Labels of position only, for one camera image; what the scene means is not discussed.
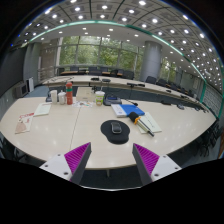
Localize red and white brochure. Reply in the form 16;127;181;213
14;112;35;135

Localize black mouse pad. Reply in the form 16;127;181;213
100;119;131;145

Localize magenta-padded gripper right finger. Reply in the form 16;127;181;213
132;143;183;186

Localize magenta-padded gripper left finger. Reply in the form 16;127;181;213
39;142;93;186

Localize black office chairs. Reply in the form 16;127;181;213
58;65;201;98

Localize blue and white book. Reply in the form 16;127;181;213
110;103;146;118

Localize white paper cup stack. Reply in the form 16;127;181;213
49;89;59;105

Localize ceiling lights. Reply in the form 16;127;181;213
11;0;224;91

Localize red thermos bottle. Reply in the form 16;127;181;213
65;81;74;106

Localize handheld microphone with orange ring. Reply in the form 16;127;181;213
128;111;156;138

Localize black and silver computer mouse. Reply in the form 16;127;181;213
110;121;123;135

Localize white cardboard box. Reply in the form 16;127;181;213
75;86;97;103

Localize black desktop conference microphone unit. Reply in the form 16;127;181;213
103;94;139;107

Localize colourful printed leaflet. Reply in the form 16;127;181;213
72;100;95;109

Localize green printed paper cup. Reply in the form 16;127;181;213
94;90;106;107

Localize white paper document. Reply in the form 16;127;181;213
136;111;163;135

